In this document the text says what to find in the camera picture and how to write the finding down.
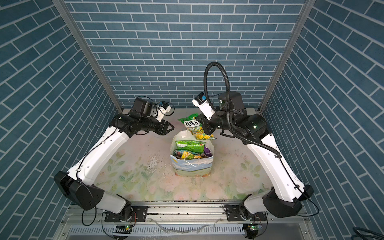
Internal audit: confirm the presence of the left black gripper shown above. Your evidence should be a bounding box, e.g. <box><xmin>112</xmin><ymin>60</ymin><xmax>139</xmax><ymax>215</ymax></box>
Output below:
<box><xmin>140</xmin><ymin>115</ymin><xmax>176</xmax><ymax>135</ymax></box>

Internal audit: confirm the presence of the green Fox's Spring Tea candy bag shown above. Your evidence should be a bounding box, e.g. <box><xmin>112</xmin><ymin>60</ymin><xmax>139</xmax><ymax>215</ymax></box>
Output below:
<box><xmin>178</xmin><ymin>114</ymin><xmax>216</xmax><ymax>141</ymax></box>

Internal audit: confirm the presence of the yellow-green snack packet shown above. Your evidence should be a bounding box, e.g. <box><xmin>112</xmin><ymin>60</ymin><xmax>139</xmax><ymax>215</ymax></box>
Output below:
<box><xmin>173</xmin><ymin>150</ymin><xmax>208</xmax><ymax>160</ymax></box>

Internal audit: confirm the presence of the floral paper gift bag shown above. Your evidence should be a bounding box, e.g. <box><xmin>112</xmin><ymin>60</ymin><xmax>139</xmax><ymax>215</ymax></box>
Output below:
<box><xmin>170</xmin><ymin>131</ymin><xmax>215</xmax><ymax>177</ymax></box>

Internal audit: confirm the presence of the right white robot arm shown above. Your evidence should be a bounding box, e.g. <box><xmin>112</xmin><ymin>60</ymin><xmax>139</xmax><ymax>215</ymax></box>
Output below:
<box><xmin>193</xmin><ymin>91</ymin><xmax>314</xmax><ymax>219</ymax></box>

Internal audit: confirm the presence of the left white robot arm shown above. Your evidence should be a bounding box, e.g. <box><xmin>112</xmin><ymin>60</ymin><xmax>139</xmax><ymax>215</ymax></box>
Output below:
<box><xmin>54</xmin><ymin>96</ymin><xmax>175</xmax><ymax>221</ymax></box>

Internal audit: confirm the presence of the green snack packet in bag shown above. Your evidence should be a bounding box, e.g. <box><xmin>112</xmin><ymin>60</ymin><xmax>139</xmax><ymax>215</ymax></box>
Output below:
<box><xmin>175</xmin><ymin>140</ymin><xmax>206</xmax><ymax>154</ymax></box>

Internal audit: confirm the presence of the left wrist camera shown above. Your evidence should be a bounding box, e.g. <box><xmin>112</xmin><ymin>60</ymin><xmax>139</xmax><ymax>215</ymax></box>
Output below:
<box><xmin>156</xmin><ymin>101</ymin><xmax>172</xmax><ymax>122</ymax></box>

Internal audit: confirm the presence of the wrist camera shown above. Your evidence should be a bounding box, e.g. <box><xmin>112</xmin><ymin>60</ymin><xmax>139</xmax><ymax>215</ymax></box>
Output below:
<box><xmin>156</xmin><ymin>101</ymin><xmax>172</xmax><ymax>122</ymax></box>
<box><xmin>192</xmin><ymin>92</ymin><xmax>215</xmax><ymax>120</ymax></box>

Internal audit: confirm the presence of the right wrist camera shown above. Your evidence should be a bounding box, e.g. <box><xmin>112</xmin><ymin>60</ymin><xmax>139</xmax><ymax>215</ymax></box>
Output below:
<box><xmin>192</xmin><ymin>92</ymin><xmax>215</xmax><ymax>120</ymax></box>

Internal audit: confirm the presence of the black corrugated cable conduit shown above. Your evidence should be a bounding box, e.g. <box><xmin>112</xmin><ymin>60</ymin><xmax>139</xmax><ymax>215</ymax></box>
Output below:
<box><xmin>203</xmin><ymin>61</ymin><xmax>283</xmax><ymax>159</ymax></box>

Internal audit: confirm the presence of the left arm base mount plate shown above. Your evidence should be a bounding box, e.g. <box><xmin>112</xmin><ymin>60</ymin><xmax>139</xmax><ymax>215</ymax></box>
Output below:
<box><xmin>104</xmin><ymin>206</ymin><xmax>148</xmax><ymax>223</ymax></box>

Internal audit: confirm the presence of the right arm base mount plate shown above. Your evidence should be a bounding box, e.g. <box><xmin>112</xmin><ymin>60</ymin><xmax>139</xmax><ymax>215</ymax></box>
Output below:
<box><xmin>223</xmin><ymin>205</ymin><xmax>267</xmax><ymax>222</ymax></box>

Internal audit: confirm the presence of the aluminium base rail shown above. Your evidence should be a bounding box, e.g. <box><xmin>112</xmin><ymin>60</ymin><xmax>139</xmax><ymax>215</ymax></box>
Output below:
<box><xmin>53</xmin><ymin>201</ymin><xmax>317</xmax><ymax>240</ymax></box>

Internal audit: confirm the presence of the black cable bottom right corner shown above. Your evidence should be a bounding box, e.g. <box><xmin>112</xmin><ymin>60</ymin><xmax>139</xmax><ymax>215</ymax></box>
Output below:
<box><xmin>351</xmin><ymin>226</ymin><xmax>384</xmax><ymax>240</ymax></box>

